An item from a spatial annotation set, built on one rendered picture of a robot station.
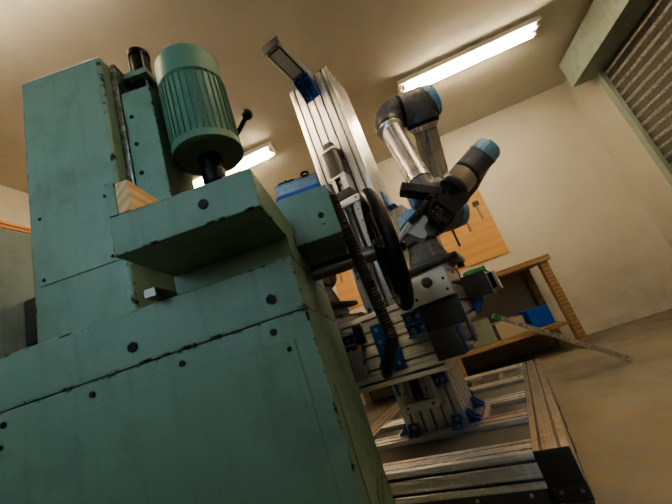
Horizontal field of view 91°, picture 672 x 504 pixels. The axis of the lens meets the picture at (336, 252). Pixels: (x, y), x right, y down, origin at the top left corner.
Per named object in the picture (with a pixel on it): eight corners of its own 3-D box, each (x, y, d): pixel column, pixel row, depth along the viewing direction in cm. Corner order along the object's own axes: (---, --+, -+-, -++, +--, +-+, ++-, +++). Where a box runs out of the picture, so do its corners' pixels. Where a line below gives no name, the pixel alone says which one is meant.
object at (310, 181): (321, 187, 70) (313, 165, 72) (272, 204, 70) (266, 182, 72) (329, 210, 83) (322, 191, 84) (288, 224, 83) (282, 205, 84)
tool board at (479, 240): (510, 251, 365) (475, 181, 390) (343, 311, 396) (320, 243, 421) (509, 252, 369) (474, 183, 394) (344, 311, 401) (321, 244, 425)
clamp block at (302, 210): (338, 220, 66) (325, 182, 69) (275, 242, 66) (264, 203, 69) (344, 241, 80) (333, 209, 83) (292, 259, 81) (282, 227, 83)
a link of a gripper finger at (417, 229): (414, 249, 81) (437, 222, 83) (395, 235, 83) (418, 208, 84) (413, 253, 84) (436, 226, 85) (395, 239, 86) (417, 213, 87)
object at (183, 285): (293, 257, 56) (286, 236, 57) (177, 298, 56) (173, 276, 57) (325, 291, 94) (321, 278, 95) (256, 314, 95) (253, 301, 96)
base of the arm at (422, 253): (417, 273, 135) (408, 251, 137) (453, 259, 129) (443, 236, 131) (407, 272, 121) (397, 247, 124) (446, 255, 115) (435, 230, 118)
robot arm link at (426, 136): (429, 233, 136) (389, 99, 125) (463, 221, 136) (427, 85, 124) (438, 239, 125) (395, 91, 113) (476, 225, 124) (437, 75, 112)
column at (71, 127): (137, 325, 65) (97, 53, 85) (32, 362, 65) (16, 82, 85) (196, 329, 86) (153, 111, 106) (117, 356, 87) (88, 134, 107)
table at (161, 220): (328, 180, 43) (314, 142, 45) (111, 256, 44) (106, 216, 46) (354, 271, 102) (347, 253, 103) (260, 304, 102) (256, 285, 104)
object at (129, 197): (131, 209, 46) (126, 179, 47) (118, 214, 46) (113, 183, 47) (266, 282, 103) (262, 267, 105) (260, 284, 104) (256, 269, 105)
